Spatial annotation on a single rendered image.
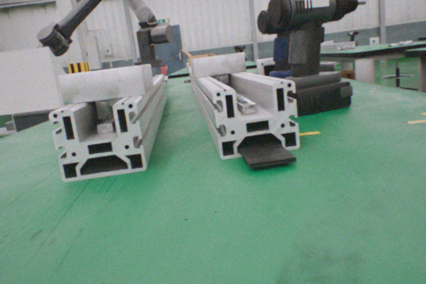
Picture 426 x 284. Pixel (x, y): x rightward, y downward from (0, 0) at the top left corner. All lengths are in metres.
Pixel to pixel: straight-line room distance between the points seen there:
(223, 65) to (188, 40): 11.46
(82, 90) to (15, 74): 1.01
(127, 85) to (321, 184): 0.28
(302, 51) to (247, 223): 0.44
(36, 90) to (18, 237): 1.15
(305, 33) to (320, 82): 0.09
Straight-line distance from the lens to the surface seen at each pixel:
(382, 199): 0.31
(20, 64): 1.48
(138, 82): 0.48
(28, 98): 1.48
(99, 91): 0.49
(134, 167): 0.43
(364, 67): 3.50
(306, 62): 0.66
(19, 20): 14.02
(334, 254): 0.24
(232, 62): 0.73
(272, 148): 0.41
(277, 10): 0.64
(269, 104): 0.44
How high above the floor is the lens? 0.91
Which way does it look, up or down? 10 degrees down
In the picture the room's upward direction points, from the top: 7 degrees counter-clockwise
